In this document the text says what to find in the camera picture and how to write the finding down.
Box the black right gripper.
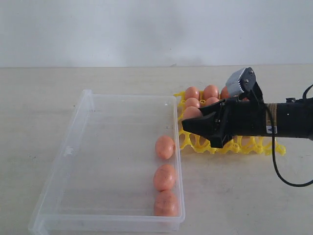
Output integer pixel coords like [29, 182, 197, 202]
[182, 98, 269, 148]

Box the yellow plastic egg tray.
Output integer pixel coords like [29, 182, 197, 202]
[174, 91, 272, 155]

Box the brown egg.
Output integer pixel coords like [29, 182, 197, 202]
[205, 97, 220, 106]
[184, 86, 200, 100]
[153, 164, 177, 191]
[184, 97, 201, 109]
[182, 106, 202, 120]
[220, 86, 230, 99]
[202, 85, 219, 100]
[154, 190, 179, 217]
[155, 135, 175, 160]

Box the clear plastic box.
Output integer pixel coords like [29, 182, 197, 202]
[28, 90, 185, 235]

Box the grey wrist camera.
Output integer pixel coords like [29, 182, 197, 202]
[225, 67, 264, 102]

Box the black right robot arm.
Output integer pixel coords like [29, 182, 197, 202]
[182, 98, 313, 148]

